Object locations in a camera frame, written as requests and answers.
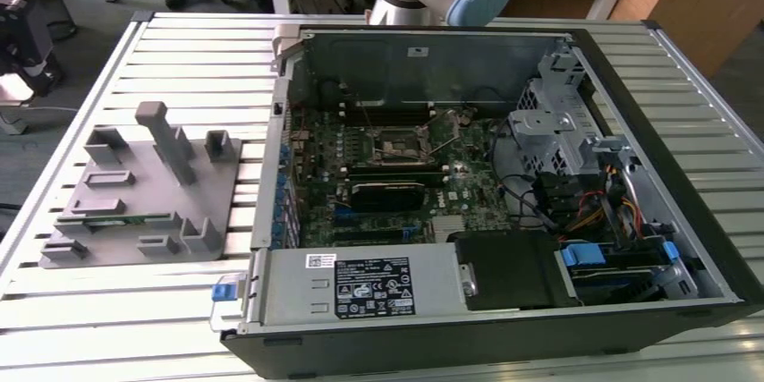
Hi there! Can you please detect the green motherboard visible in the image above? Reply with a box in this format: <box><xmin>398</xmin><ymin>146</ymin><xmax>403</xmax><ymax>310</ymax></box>
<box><xmin>284</xmin><ymin>102</ymin><xmax>520</xmax><ymax>250</ymax></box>

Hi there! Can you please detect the black RAM slot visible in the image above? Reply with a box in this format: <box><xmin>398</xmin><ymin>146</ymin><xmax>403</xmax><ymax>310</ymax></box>
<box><xmin>338</xmin><ymin>108</ymin><xmax>435</xmax><ymax>115</ymax></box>
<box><xmin>346</xmin><ymin>164</ymin><xmax>450</xmax><ymax>172</ymax></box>
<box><xmin>338</xmin><ymin>103</ymin><xmax>435</xmax><ymax>110</ymax></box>
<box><xmin>338</xmin><ymin>113</ymin><xmax>435</xmax><ymax>120</ymax></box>
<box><xmin>338</xmin><ymin>118</ymin><xmax>435</xmax><ymax>125</ymax></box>

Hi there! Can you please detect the grey power supply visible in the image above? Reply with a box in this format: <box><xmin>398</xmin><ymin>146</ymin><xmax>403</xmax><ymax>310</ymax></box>
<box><xmin>254</xmin><ymin>242</ymin><xmax>466</xmax><ymax>327</ymax></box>

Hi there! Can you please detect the yellow red wire bundle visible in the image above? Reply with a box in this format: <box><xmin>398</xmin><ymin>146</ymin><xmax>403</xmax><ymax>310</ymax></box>
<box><xmin>570</xmin><ymin>162</ymin><xmax>652</xmax><ymax>242</ymax></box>

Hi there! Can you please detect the CPU socket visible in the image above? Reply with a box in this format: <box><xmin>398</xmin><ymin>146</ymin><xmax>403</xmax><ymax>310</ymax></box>
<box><xmin>370</xmin><ymin>126</ymin><xmax>439</xmax><ymax>167</ymax></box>

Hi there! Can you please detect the black rating label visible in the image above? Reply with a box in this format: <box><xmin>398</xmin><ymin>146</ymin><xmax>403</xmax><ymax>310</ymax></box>
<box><xmin>334</xmin><ymin>256</ymin><xmax>418</xmax><ymax>321</ymax></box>

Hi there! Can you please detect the silver drive cage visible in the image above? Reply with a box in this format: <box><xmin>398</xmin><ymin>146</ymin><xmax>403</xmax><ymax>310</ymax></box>
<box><xmin>507</xmin><ymin>51</ymin><xmax>608</xmax><ymax>180</ymax></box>

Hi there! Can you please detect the grey metal leg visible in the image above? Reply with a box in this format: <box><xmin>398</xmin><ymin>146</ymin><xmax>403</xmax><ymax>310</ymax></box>
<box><xmin>0</xmin><ymin>100</ymin><xmax>28</xmax><ymax>136</ymax></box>

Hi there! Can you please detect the black open PC case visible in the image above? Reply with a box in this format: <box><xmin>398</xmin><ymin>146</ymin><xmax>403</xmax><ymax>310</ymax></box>
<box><xmin>219</xmin><ymin>19</ymin><xmax>764</xmax><ymax>379</ymax></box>

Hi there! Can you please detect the blue release latch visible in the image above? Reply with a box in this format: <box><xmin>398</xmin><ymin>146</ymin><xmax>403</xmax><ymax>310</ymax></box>
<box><xmin>211</xmin><ymin>280</ymin><xmax>242</xmax><ymax>303</ymax></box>

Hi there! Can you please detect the black expansion card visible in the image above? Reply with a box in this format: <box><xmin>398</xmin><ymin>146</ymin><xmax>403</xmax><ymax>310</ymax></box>
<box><xmin>350</xmin><ymin>182</ymin><xmax>427</xmax><ymax>214</ymax></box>

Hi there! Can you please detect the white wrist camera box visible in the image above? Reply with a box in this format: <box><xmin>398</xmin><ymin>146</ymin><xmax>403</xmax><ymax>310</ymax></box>
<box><xmin>0</xmin><ymin>72</ymin><xmax>36</xmax><ymax>102</ymax></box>

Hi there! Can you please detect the black mesh bin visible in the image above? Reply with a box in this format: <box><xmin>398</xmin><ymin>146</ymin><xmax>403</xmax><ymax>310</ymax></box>
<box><xmin>56</xmin><ymin>0</ymin><xmax>80</xmax><ymax>42</ymax></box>

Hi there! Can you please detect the green RAM stick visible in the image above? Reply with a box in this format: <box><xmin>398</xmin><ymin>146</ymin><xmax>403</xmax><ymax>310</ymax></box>
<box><xmin>83</xmin><ymin>214</ymin><xmax>180</xmax><ymax>227</ymax></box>

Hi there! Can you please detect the silver chipset heatsink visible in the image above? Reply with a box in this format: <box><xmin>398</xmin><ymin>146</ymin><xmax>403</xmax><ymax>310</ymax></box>
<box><xmin>430</xmin><ymin>215</ymin><xmax>470</xmax><ymax>242</ymax></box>

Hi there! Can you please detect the black plastic shroud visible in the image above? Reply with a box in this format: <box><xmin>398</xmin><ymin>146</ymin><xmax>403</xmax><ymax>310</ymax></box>
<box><xmin>446</xmin><ymin>229</ymin><xmax>582</xmax><ymax>312</ymax></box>

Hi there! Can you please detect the blue disk carrier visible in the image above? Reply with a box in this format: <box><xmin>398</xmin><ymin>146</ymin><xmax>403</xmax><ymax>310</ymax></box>
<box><xmin>559</xmin><ymin>241</ymin><xmax>680</xmax><ymax>274</ymax></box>

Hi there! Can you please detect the grey case latch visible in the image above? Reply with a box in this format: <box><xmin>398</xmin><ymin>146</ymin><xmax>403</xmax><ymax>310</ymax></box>
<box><xmin>271</xmin><ymin>23</ymin><xmax>307</xmax><ymax>75</ymax></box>

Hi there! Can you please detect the metal socket cover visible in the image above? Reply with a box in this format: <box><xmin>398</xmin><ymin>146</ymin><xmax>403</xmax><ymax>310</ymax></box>
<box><xmin>422</xmin><ymin>106</ymin><xmax>468</xmax><ymax>155</ymax></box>

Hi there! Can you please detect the grey parts rack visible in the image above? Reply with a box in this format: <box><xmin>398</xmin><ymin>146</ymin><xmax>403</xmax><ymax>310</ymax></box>
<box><xmin>39</xmin><ymin>100</ymin><xmax>246</xmax><ymax>270</ymax></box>

